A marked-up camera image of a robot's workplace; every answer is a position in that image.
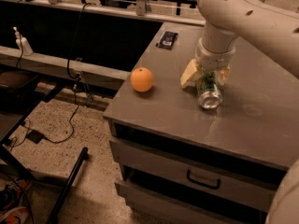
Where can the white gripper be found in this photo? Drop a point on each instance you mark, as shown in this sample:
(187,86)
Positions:
(214,60)

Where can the green soda can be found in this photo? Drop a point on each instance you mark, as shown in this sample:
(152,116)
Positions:
(208,93)

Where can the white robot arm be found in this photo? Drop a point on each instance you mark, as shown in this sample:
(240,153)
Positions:
(271,30)

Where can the dark snack bar wrapper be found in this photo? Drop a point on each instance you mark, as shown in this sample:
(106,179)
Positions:
(167,40)

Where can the orange fruit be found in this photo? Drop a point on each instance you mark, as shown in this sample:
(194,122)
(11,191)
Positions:
(141,79)

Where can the grey upper drawer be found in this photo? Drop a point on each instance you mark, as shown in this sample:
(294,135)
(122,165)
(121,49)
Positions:
(196,175)

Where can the grey drawer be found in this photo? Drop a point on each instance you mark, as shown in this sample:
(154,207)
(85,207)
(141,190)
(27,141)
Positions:
(196,175)
(161,206)

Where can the black metal table leg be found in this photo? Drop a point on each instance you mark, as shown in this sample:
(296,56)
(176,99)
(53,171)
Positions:
(53,217)

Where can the grey lower drawer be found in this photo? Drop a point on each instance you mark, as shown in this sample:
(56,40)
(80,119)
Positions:
(161,206)

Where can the black power adapter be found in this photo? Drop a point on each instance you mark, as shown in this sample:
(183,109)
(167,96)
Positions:
(35,136)

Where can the dark side desk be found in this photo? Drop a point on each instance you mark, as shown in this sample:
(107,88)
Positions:
(18,98)

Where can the white dispenser bottle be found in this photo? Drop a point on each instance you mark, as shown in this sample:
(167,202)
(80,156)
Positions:
(22,43)

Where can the orange white sneaker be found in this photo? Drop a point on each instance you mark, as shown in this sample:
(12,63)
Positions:
(12,212)

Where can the black drawer handle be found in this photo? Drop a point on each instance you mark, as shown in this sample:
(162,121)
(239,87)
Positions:
(202,181)

